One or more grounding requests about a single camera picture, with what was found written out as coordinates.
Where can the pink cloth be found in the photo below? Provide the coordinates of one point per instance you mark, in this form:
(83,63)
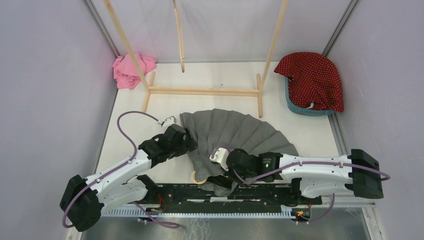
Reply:
(125,73)

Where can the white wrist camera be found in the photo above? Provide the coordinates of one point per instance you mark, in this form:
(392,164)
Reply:
(219,156)
(167,122)

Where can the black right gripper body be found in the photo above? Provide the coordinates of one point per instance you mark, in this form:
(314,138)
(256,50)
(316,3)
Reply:
(247,174)

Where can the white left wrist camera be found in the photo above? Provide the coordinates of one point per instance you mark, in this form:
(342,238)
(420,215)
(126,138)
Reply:
(167,122)

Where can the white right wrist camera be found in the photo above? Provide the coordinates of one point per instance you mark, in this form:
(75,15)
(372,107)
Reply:
(219,156)

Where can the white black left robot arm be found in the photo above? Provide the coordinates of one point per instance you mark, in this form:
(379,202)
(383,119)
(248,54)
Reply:
(86,199)

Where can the grey pleated skirt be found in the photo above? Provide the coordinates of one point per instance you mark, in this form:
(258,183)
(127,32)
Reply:
(232,130)

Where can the wooden clothes rack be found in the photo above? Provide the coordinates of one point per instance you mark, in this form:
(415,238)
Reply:
(219,79)

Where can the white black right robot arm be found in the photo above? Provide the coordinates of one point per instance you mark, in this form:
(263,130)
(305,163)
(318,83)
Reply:
(310,177)

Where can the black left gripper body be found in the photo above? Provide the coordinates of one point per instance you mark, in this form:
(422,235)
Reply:
(184,146)

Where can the red polka dot cloth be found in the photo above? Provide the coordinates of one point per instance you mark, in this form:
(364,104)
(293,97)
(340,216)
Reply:
(315,82)

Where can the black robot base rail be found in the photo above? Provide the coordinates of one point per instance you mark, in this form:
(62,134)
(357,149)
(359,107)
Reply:
(252,199)

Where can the teal plastic basket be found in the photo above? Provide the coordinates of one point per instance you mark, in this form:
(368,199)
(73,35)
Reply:
(303,111)

